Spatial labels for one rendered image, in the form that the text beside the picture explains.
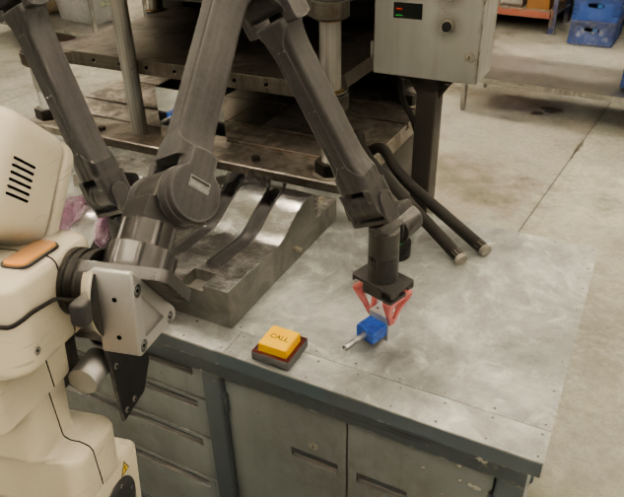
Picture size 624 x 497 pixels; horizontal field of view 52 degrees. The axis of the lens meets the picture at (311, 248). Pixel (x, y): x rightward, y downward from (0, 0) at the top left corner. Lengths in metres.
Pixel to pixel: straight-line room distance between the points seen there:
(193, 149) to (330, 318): 0.61
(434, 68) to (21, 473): 1.38
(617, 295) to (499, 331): 1.69
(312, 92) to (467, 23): 0.80
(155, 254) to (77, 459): 0.35
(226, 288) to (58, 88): 0.47
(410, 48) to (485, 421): 1.07
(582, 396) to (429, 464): 1.23
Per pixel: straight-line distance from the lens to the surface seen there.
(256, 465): 1.58
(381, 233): 1.15
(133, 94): 2.30
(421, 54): 1.85
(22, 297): 0.77
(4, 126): 0.80
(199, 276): 1.37
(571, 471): 2.22
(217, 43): 0.95
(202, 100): 0.90
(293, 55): 1.06
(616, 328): 2.81
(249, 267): 1.35
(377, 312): 1.27
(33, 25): 1.24
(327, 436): 1.38
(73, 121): 1.23
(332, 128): 1.08
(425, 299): 1.40
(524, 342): 1.33
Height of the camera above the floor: 1.63
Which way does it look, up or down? 32 degrees down
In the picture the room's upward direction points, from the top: 1 degrees counter-clockwise
